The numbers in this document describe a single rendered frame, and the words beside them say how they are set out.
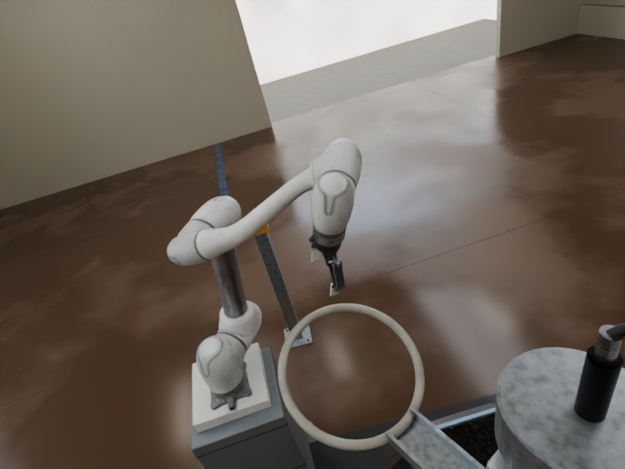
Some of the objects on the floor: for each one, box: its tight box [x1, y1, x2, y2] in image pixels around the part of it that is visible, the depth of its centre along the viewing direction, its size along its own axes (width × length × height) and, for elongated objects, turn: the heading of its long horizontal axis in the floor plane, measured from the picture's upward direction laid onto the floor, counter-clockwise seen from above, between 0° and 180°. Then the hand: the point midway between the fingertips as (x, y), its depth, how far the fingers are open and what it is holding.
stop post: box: [253, 223, 313, 349], centre depth 279 cm, size 20×20×109 cm
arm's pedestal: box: [191, 347, 317, 469], centre depth 206 cm, size 50×50×80 cm
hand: (325, 274), depth 129 cm, fingers open, 13 cm apart
